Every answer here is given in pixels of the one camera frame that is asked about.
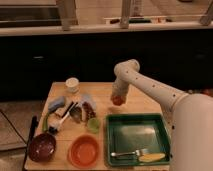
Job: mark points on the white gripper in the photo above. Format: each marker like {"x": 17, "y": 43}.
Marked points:
{"x": 119, "y": 88}

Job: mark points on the green plastic tray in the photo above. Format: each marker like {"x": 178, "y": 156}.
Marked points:
{"x": 130, "y": 132}

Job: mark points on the white paper cup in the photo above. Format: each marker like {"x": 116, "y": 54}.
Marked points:
{"x": 72, "y": 84}

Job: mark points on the pale blue cloth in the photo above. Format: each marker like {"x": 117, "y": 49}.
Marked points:
{"x": 88, "y": 98}

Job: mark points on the red apple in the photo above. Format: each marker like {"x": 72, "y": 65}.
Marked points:
{"x": 118, "y": 101}

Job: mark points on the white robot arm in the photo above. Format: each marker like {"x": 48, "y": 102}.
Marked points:
{"x": 192, "y": 116}

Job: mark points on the dark maroon bowl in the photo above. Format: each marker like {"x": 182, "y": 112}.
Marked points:
{"x": 42, "y": 148}

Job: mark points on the small green cup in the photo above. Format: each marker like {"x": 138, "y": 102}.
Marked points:
{"x": 93, "y": 125}

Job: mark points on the green cucumber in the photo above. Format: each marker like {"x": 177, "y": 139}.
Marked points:
{"x": 45, "y": 122}

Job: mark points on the orange plastic bowl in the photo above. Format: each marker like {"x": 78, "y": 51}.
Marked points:
{"x": 84, "y": 152}

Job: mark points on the silver fork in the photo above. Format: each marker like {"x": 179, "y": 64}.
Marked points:
{"x": 138, "y": 152}

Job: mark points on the dark red striped item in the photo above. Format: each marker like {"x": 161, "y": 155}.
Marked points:
{"x": 90, "y": 113}

